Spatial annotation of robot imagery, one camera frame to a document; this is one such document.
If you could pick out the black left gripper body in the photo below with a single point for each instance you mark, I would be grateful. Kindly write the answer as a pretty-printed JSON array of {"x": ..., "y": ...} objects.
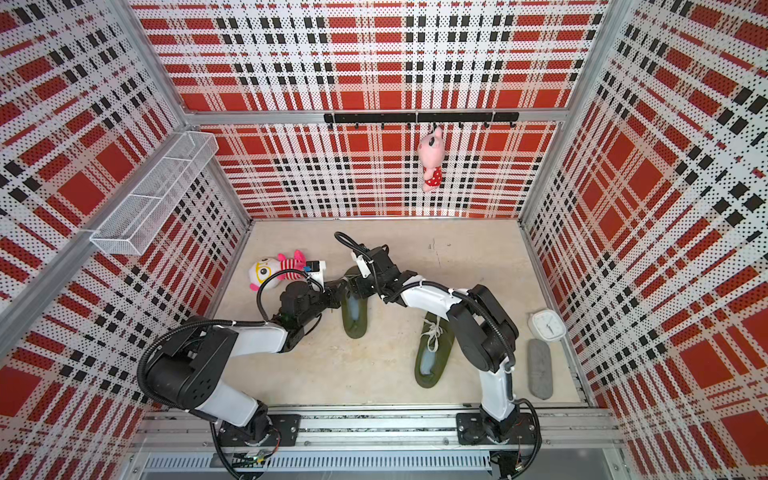
[{"x": 319, "y": 303}]

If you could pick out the green shoe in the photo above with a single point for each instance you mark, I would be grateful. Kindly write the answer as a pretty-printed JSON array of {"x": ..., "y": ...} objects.
[
  {"x": 435, "y": 345},
  {"x": 354, "y": 308}
]

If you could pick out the grey felt insole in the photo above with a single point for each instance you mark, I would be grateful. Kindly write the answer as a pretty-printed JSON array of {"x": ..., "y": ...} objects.
[{"x": 540, "y": 369}]

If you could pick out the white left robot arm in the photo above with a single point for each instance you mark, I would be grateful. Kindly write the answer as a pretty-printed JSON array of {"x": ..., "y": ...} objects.
[{"x": 183, "y": 368}]

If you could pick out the white wire mesh basket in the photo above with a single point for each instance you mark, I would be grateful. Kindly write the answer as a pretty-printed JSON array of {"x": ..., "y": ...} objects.
[{"x": 135, "y": 222}]

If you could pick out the white penguin plush toy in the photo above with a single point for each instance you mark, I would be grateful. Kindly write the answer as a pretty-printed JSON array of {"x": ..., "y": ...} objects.
[{"x": 260, "y": 271}]

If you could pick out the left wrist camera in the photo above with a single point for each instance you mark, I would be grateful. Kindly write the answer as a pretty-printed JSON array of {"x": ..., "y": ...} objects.
[{"x": 315, "y": 269}]

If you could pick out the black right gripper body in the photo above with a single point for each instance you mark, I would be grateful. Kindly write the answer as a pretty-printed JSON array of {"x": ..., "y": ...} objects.
[{"x": 368, "y": 286}]

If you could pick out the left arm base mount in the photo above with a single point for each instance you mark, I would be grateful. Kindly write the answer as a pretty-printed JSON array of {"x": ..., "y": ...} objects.
[{"x": 263, "y": 431}]

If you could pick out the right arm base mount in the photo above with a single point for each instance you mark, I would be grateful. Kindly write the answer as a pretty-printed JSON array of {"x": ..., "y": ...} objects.
[{"x": 478, "y": 428}]

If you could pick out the black hook rail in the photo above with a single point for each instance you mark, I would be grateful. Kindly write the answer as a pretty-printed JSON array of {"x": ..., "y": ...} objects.
[{"x": 483, "y": 117}]

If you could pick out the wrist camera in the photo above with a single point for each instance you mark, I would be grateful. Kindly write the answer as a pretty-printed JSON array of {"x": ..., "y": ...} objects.
[
  {"x": 362, "y": 264},
  {"x": 315, "y": 269}
]

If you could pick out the pink hanging plush toy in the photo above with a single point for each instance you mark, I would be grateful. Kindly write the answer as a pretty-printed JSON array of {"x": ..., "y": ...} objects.
[{"x": 431, "y": 154}]

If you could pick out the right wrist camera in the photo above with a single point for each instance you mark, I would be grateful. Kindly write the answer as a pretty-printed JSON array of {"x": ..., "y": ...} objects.
[{"x": 362, "y": 264}]

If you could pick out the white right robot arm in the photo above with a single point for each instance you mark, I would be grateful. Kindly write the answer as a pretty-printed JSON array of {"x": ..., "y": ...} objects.
[{"x": 484, "y": 331}]

